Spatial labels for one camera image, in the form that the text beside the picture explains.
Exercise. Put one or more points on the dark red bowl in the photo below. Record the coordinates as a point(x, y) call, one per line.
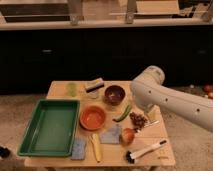
point(114, 95)

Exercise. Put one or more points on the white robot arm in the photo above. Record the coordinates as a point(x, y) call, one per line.
point(147, 89)

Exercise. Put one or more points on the black white board eraser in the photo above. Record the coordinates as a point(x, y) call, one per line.
point(94, 85)

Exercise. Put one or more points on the clear small bowl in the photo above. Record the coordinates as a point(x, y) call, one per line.
point(94, 94)

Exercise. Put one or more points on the orange bowl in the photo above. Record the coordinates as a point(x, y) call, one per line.
point(92, 118)

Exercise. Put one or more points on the light green cup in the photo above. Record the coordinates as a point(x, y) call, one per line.
point(71, 89)

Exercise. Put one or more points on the wooden table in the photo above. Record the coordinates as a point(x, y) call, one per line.
point(114, 155)

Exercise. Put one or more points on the bunch of dark grapes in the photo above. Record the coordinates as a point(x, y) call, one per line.
point(138, 121)

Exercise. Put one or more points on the grey folded cloth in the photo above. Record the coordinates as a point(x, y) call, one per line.
point(112, 135)

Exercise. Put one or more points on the red apple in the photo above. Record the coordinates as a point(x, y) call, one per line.
point(127, 135)

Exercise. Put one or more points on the yellow banana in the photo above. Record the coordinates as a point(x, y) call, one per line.
point(94, 138)

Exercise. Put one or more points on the metal spoon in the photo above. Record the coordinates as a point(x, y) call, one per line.
point(146, 126)

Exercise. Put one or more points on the green plastic tray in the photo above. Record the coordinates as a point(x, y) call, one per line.
point(51, 129)

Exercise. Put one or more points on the blue sponge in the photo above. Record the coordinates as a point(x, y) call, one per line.
point(78, 151)

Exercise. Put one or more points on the white handled black brush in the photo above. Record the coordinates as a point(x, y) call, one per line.
point(132, 156)

